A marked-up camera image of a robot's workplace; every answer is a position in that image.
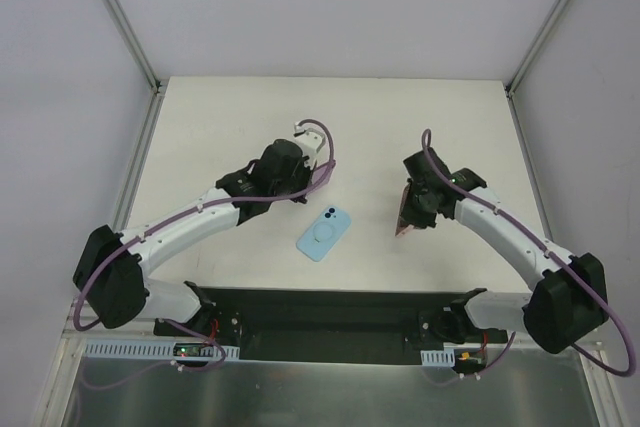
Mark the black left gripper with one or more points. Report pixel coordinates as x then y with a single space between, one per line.
304 179

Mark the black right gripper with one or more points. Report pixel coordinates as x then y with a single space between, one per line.
413 208

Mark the black smartphone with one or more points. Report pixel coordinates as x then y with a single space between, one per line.
402 225

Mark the pink phone case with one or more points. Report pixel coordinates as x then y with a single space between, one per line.
405 218

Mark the light blue phone case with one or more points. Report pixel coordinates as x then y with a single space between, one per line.
324 233

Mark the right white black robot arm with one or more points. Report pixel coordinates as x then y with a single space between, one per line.
567 292

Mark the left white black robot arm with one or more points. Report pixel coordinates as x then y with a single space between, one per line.
113 275

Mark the metal front sheet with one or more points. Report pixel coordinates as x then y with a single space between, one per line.
526 388

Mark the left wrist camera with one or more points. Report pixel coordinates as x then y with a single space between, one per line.
310 141

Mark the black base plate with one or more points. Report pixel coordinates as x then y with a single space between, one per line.
341 327

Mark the right white cable duct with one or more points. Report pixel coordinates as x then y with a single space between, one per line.
444 358

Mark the white cable duct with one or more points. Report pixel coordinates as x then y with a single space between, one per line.
444 358
151 350

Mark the right aluminium frame post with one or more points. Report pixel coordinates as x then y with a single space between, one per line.
535 48

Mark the aluminium frame post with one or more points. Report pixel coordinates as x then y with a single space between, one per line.
129 37
535 48

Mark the left aluminium frame post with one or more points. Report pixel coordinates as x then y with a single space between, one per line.
129 37

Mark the left white cable duct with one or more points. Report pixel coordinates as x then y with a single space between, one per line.
151 350

